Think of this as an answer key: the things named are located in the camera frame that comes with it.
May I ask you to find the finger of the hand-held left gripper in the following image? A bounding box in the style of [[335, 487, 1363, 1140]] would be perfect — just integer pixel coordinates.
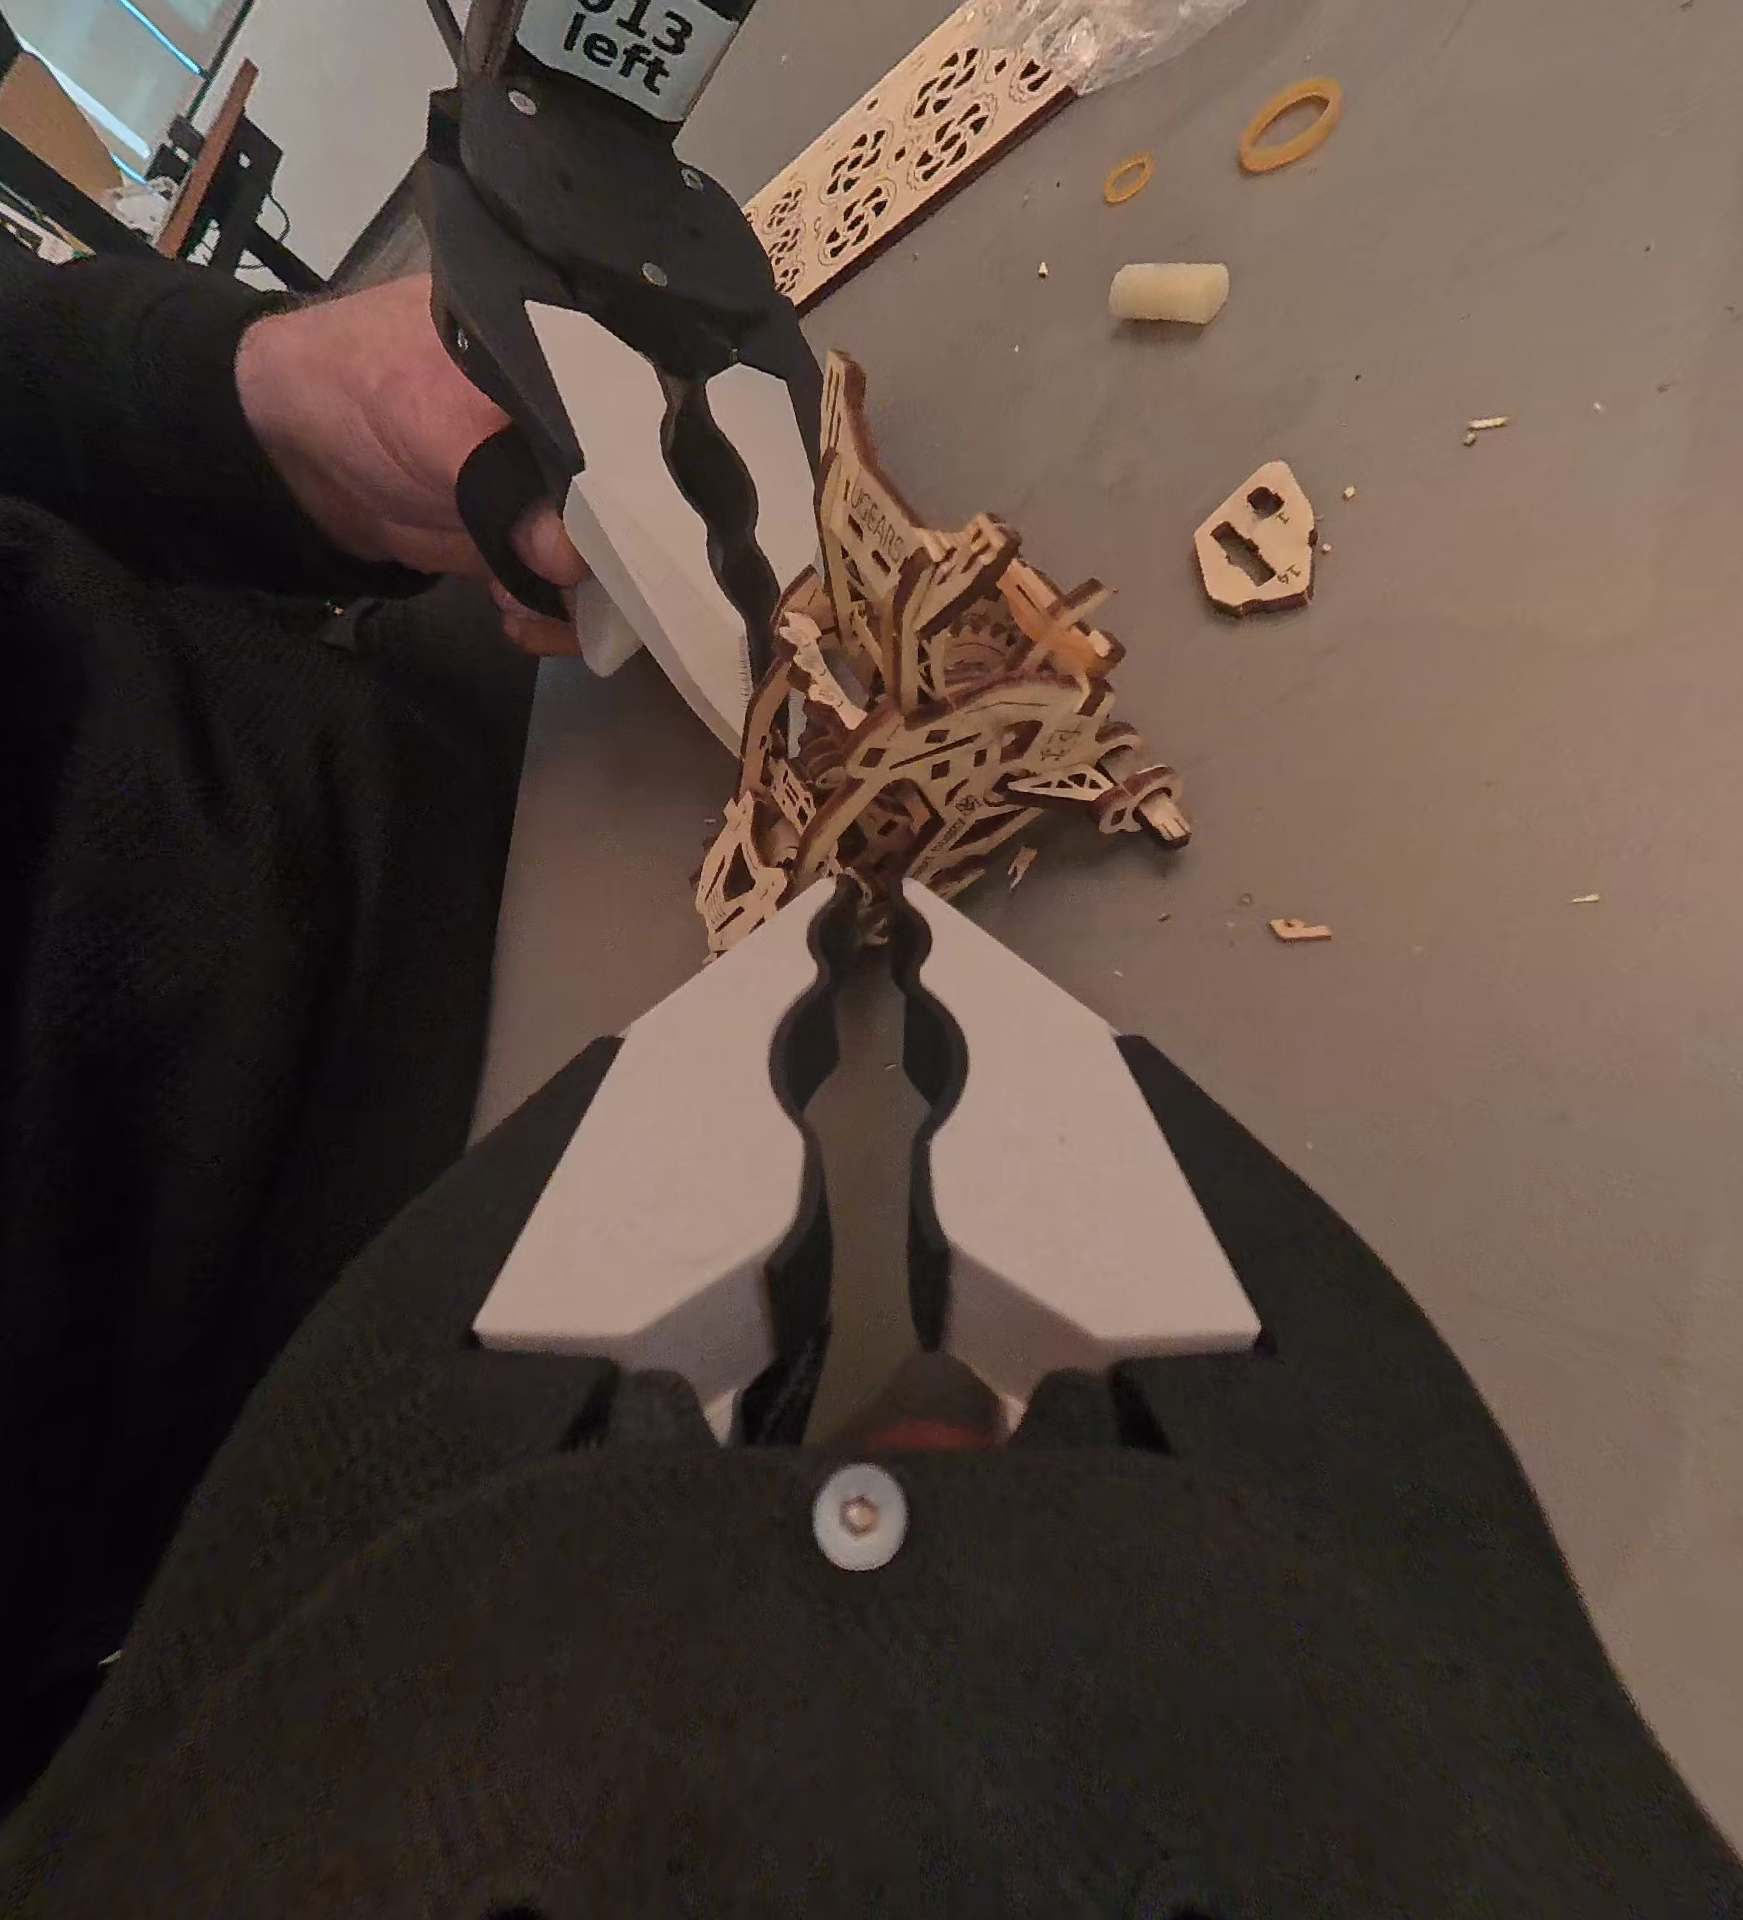
[[703, 357, 830, 605], [521, 299, 771, 755]]

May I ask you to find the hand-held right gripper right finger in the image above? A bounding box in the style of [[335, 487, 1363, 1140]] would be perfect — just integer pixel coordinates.
[[895, 881, 1264, 1427]]

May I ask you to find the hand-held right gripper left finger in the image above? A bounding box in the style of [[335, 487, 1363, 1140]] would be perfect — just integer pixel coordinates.
[[473, 878, 842, 1443]]

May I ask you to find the wooden mechanical model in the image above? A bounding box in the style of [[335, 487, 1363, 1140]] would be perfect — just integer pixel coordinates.
[[695, 349, 1194, 961]]

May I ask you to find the person's left forearm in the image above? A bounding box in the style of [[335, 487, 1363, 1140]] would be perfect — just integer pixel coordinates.
[[0, 225, 438, 602]]

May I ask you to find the wooden parts sheet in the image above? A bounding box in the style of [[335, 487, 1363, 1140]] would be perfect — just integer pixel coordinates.
[[741, 0, 1081, 313]]

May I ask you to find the person's left hand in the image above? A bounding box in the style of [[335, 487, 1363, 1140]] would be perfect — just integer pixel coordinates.
[[238, 277, 590, 656]]

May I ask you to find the cream wax cylinder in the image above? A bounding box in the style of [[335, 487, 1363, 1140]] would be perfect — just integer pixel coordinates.
[[1109, 261, 1233, 323]]

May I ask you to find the small shield-shaped wooden plate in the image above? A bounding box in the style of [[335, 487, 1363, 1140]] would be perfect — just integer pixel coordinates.
[[1190, 459, 1325, 618]]

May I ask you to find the clear plastic bag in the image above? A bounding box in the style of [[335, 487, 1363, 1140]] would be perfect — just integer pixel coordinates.
[[962, 0, 1247, 92]]

